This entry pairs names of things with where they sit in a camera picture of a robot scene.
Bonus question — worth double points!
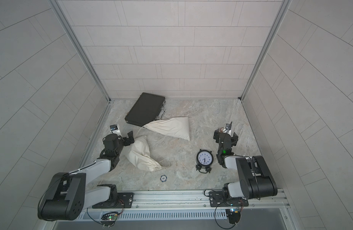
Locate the cream cloth bag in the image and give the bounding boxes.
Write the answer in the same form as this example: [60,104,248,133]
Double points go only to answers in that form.
[125,136,163,172]
[142,117,190,141]

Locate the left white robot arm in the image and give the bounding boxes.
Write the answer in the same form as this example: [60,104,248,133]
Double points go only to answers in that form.
[37,132,134,221]

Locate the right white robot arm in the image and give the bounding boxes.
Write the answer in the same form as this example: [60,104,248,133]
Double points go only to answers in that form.
[213,129,278,200]

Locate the black alarm clock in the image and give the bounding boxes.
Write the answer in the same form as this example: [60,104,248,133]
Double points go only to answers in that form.
[195,149,214,174]

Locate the black briefcase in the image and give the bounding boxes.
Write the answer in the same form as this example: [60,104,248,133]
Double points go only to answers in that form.
[125,93,166,127]

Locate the blue poker chip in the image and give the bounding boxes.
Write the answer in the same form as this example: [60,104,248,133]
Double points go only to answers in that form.
[160,175,167,182]

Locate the right circuit board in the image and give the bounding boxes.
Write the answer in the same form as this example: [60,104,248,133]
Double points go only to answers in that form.
[225,209,241,225]

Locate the circuit board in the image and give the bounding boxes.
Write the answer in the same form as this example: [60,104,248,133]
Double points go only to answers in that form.
[100,211,119,228]
[225,209,241,225]

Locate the left circuit board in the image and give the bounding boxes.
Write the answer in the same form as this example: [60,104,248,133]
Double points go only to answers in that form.
[100,211,119,228]

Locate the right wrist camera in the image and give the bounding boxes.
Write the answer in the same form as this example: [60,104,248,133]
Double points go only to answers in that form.
[222,122,232,135]

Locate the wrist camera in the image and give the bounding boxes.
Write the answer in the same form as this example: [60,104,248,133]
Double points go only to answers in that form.
[110,124,121,136]
[222,122,232,135]

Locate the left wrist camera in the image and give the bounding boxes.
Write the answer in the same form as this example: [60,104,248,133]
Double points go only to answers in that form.
[110,124,121,136]

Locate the aluminium mounting rail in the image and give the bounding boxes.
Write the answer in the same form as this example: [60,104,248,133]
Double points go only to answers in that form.
[75,189,290,223]

